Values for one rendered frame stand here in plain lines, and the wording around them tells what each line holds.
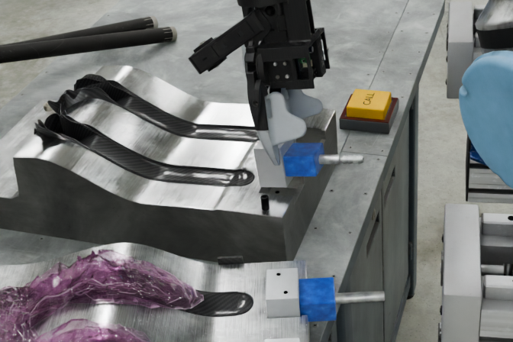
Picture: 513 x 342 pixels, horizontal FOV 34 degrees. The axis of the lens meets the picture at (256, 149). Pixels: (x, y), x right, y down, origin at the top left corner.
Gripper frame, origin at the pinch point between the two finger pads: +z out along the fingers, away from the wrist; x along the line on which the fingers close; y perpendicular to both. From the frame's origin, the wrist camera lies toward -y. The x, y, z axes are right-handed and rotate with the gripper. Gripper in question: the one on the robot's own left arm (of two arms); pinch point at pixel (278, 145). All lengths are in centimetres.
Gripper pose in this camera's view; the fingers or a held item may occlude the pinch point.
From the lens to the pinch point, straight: 106.6
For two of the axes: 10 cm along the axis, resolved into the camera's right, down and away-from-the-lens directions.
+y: 9.2, -0.2, -3.8
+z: 1.8, 9.1, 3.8
